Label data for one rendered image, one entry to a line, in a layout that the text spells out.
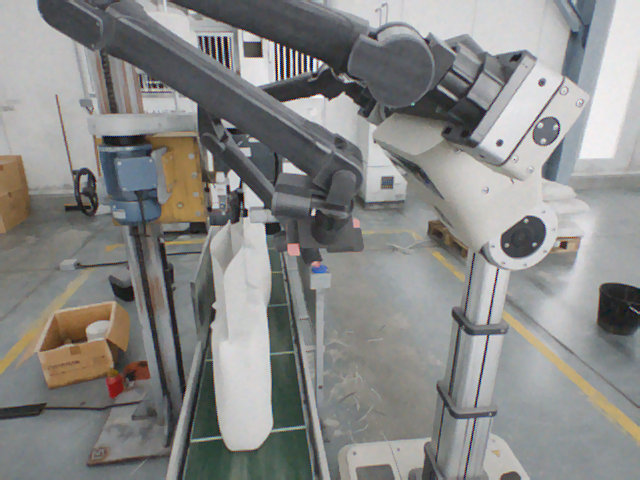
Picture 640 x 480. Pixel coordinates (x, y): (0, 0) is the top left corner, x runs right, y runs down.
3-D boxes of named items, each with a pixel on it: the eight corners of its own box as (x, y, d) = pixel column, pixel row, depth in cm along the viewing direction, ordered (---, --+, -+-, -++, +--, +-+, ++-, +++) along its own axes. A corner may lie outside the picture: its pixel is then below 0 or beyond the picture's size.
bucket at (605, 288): (656, 337, 249) (669, 302, 239) (615, 342, 244) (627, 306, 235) (616, 313, 276) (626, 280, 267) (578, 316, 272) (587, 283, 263)
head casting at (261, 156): (284, 209, 147) (281, 128, 136) (219, 211, 144) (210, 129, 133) (280, 190, 175) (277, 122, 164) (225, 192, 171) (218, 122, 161)
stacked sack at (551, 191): (578, 201, 371) (582, 186, 366) (537, 203, 365) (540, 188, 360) (531, 186, 433) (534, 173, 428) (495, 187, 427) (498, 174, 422)
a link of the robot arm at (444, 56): (469, 63, 44) (458, 52, 48) (397, 10, 42) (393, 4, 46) (416, 129, 49) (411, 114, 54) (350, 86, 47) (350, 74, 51)
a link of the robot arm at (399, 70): (18, -125, 35) (78, -115, 43) (32, 28, 43) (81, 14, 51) (450, 51, 42) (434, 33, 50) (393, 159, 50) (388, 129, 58)
